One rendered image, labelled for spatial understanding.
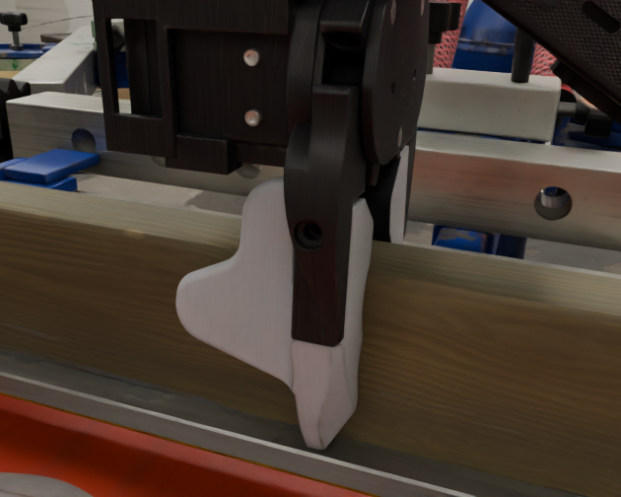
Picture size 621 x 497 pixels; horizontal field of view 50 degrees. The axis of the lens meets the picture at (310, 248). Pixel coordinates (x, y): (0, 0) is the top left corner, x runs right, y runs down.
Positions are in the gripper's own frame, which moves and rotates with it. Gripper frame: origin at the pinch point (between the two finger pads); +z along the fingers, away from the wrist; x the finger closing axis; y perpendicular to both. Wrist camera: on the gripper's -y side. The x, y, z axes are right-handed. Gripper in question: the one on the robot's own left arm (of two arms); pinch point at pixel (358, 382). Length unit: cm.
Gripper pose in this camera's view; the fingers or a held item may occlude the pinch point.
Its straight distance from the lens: 24.7
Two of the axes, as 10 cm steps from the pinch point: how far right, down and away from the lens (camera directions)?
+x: -3.3, 3.6, -8.7
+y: -9.4, -1.5, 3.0
